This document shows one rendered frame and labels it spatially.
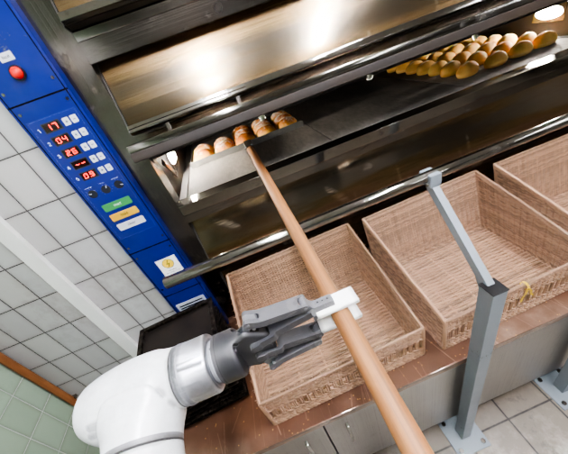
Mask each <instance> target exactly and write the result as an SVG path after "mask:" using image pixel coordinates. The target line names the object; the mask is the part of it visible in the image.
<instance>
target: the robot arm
mask: <svg viewBox="0 0 568 454"><path fill-rule="evenodd" d="M359 302H360V300H359V298H358V296H357V295H356V294H355V293H354V291H353V289H352V288H351V287H350V286H349V287H346V288H345V289H343V290H340V291H338V292H336V293H333V294H331V295H324V296H322V297H320V298H317V299H316V300H314V301H309V300H307V299H306V298H305V297H304V295H297V296H294V297H291V298H289V299H287V300H284V301H281V302H278V303H276V304H271V305H268V306H265V307H262V308H261V309H258V310H250V311H243V312H242V318H243V326H241V327H240V328H239V329H238V330H236V329H234V328H229V329H227V330H225V331H221V332H219V333H217V334H215V335H213V336H211V335H209V334H203V335H200V336H198V337H196V338H194V339H192V340H188V341H186V342H182V343H180V344H178V345H176V346H174V347H171V348H167V349H160V350H153V351H150V352H147V353H144V354H142V355H140V356H137V357H135V358H133V359H129V360H127V361H125V362H124V363H122V364H120V365H118V366H117V367H115V368H113V369H111V370H109V371H107V372H106V373H104V374H103V375H102V376H100V377H99V378H97V379H96V380H95V381H93V382H92V383H91V384H90V385H88V386H87V387H86V388H85V389H84V390H83V391H82V393H81V394H80V395H79V397H78V400H77V401H76V404H75V407H74V410H73V415H72V424H73V429H74V432H75V433H76V435H77V436H78V438H79V439H81V440H82V441H84V442H85V443H86V444H88V445H91V446H95V447H98V448H100V454H186V453H185V444H184V426H185V419H186V414H187V407H189V406H192V405H195V404H197V403H199V402H201V401H203V400H206V399H207V398H209V397H212V396H214V395H218V394H220V393H221V392H223V391H224V387H225V384H227V385H228V384H230V383H233V382H234V381H236V380H239V379H241V378H243V377H246V376H247V375H248V372H249V369H250V367H251V366H254V365H260V364H262V363H266V364H269V366H270V370H274V369H276V368H277V367H279V366H280V365H281V364H282V363H284V362H286V361H288V360H290V359H293V358H295V357H296V356H298V355H300V354H302V353H304V352H307V351H309V350H311V349H313V348H315V347H317V346H319V345H321V344H322V337H323V336H324V333H326V332H328V331H331V330H333V329H336V328H337V327H336V325H335V323H334V320H333V318H332V316H331V314H332V313H335V312H338V311H340V310H342V309H344V308H346V307H348V308H349V310H350V311H351V313H352V315H353V317H354V319H355V320H356V319H359V318H361V317H362V313H361V311H360V309H359V308H358V306H357V305H356V304H357V303H359ZM313 317H314V321H313V322H310V323H307V324H304V325H301V326H298V325H300V324H301V323H303V322H306V321H307V320H309V319H311V318H313ZM296 326H298V327H296ZM295 327H296V328H295ZM276 341H277V344H278V346H277V344H276Z"/></svg>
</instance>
